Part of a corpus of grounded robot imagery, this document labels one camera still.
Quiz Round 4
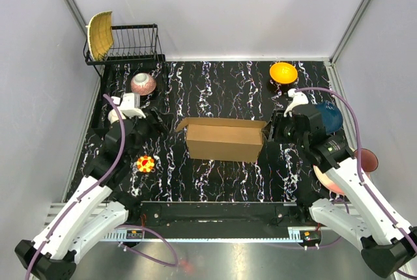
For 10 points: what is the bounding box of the pink glass cup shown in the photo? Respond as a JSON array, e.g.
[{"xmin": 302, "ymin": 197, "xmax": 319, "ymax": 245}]
[{"xmin": 361, "ymin": 148, "xmax": 379, "ymax": 174}]

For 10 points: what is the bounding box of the right controller box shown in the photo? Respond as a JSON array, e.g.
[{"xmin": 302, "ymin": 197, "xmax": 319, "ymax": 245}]
[{"xmin": 300, "ymin": 231, "xmax": 322, "ymax": 244}]

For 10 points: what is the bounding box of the orange bowl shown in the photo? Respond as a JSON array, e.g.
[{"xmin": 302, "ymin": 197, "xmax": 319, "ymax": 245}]
[{"xmin": 269, "ymin": 62, "xmax": 298, "ymax": 85}]

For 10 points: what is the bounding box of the yellow woven plate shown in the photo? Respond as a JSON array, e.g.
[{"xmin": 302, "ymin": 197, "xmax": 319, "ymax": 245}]
[{"xmin": 86, "ymin": 11, "xmax": 114, "ymax": 61}]

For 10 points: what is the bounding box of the left controller box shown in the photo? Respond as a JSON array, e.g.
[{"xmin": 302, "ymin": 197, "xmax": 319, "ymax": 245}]
[{"xmin": 126, "ymin": 229, "xmax": 143, "ymax": 240}]

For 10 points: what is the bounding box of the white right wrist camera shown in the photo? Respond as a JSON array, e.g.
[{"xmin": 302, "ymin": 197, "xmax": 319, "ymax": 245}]
[{"xmin": 283, "ymin": 89, "xmax": 309, "ymax": 117}]

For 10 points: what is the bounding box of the brown cardboard box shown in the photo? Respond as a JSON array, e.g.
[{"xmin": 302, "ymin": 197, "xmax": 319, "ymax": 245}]
[{"xmin": 175, "ymin": 117, "xmax": 266, "ymax": 163}]

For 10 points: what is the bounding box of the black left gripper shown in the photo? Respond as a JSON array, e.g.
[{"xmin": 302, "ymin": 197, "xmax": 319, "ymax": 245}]
[{"xmin": 125, "ymin": 106, "xmax": 175, "ymax": 162}]

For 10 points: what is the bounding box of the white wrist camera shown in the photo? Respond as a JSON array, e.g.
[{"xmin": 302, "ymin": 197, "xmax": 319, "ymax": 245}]
[
  {"xmin": 111, "ymin": 92, "xmax": 146, "ymax": 120},
  {"xmin": 283, "ymin": 89, "xmax": 309, "ymax": 117}
]

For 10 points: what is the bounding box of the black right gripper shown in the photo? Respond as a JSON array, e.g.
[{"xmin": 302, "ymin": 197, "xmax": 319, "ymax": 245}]
[{"xmin": 261, "ymin": 109, "xmax": 308, "ymax": 149}]

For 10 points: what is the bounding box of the yellow red flower toy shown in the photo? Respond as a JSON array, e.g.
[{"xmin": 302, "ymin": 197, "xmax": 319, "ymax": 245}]
[{"xmin": 136, "ymin": 156, "xmax": 155, "ymax": 173}]

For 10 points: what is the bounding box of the black marble pattern mat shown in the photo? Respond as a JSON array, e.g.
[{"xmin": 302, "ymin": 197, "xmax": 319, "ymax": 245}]
[{"xmin": 117, "ymin": 61, "xmax": 338, "ymax": 202}]

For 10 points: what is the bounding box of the red patterned bowl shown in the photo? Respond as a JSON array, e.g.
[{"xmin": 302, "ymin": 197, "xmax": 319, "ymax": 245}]
[{"xmin": 130, "ymin": 73, "xmax": 156, "ymax": 96}]

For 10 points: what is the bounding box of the cream floral plate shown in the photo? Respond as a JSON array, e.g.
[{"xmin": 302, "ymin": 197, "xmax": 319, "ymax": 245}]
[{"xmin": 313, "ymin": 165, "xmax": 345, "ymax": 195}]

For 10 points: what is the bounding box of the controller box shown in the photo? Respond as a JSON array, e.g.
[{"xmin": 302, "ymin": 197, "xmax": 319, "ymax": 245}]
[
  {"xmin": 126, "ymin": 229, "xmax": 143, "ymax": 240},
  {"xmin": 300, "ymin": 231, "xmax": 322, "ymax": 244}
]

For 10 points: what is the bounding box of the aluminium frame rail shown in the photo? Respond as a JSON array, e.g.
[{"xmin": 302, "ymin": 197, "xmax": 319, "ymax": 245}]
[{"xmin": 44, "ymin": 203, "xmax": 400, "ymax": 231}]

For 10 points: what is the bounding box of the dark blue bowl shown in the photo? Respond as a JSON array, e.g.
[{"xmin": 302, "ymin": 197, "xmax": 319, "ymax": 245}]
[{"xmin": 315, "ymin": 101, "xmax": 343, "ymax": 134}]

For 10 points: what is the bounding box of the black wire dish rack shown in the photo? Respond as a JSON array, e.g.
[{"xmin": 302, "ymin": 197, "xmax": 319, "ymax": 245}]
[{"xmin": 83, "ymin": 23, "xmax": 169, "ymax": 130}]

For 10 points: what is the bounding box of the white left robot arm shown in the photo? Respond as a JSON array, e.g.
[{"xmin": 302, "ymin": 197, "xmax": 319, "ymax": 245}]
[{"xmin": 14, "ymin": 108, "xmax": 173, "ymax": 279}]

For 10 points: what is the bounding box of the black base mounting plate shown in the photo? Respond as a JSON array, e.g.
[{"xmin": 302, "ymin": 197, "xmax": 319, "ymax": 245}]
[{"xmin": 126, "ymin": 201, "xmax": 318, "ymax": 242}]

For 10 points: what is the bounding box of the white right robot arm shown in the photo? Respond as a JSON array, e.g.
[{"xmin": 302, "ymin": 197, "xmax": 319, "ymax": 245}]
[{"xmin": 265, "ymin": 105, "xmax": 416, "ymax": 278}]

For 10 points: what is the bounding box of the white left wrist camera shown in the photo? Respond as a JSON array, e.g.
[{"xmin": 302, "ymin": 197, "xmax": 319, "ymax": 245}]
[{"xmin": 111, "ymin": 92, "xmax": 146, "ymax": 120}]

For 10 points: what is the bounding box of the white flower-shaped bowl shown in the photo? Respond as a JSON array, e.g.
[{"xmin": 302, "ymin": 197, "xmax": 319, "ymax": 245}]
[{"xmin": 108, "ymin": 109, "xmax": 119, "ymax": 125}]

